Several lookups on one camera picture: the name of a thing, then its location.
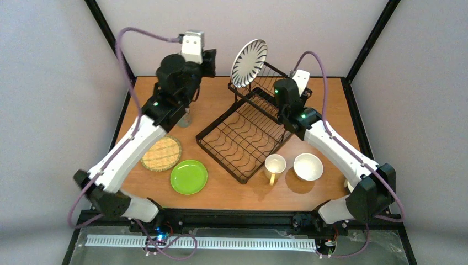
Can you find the right black corner post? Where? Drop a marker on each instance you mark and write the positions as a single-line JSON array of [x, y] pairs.
[[383, 19]]

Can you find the left black corner post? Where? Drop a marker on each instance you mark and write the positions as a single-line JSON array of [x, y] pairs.
[[107, 33]]

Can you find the black aluminium base frame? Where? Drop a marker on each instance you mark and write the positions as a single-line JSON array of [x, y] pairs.
[[171, 223]]

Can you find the woven bamboo tray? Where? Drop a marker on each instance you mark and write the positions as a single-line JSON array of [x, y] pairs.
[[163, 155]]

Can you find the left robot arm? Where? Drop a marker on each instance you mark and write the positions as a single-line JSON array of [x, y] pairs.
[[177, 86]]

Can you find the black wire dish rack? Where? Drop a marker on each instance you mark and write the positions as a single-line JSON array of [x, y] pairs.
[[248, 132]]

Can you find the white bowl with dark base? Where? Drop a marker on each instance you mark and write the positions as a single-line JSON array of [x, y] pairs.
[[349, 186]]

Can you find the black corner post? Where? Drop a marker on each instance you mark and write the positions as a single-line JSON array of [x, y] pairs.
[[107, 33], [383, 19]]

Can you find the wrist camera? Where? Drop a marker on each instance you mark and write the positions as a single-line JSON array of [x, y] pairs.
[[192, 46], [301, 78]]

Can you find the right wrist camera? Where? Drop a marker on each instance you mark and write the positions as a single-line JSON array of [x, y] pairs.
[[301, 78]]

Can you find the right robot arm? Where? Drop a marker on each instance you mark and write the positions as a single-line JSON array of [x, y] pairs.
[[374, 184]]

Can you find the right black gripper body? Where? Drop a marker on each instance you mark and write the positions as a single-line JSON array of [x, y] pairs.
[[306, 93]]

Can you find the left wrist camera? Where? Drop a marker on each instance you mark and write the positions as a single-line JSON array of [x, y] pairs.
[[192, 46]]

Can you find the tall seashell mug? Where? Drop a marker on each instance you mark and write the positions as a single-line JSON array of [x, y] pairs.
[[185, 120]]

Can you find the blue striped white plate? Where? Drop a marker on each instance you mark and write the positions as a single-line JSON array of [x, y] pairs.
[[248, 63]]

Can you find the green plate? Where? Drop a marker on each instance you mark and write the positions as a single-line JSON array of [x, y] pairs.
[[189, 177]]

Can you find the yellow handled white mug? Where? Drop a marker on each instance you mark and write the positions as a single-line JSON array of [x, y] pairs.
[[274, 166]]

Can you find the white slotted cable duct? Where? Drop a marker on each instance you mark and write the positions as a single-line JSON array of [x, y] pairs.
[[209, 243]]

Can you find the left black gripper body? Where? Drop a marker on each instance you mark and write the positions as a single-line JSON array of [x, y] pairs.
[[209, 62]]

